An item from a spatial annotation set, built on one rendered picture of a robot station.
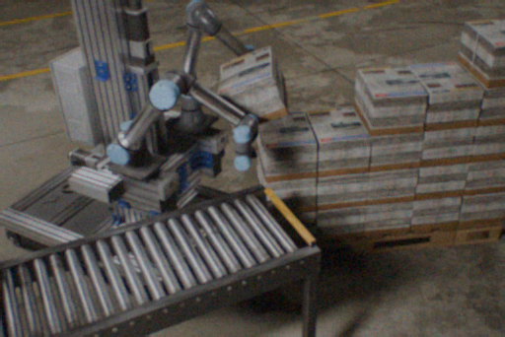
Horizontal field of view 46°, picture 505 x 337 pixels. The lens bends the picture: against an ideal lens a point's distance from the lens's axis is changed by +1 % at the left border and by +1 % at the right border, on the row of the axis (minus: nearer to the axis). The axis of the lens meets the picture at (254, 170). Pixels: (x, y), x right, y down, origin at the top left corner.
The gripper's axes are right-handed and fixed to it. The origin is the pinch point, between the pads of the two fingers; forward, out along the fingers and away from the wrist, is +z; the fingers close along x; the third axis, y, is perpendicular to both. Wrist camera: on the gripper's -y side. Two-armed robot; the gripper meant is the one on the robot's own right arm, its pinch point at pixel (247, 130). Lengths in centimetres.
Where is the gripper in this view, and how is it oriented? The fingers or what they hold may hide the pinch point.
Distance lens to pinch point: 294.9
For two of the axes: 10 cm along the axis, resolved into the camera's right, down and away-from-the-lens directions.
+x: -9.2, 3.1, 2.4
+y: -3.8, -7.7, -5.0
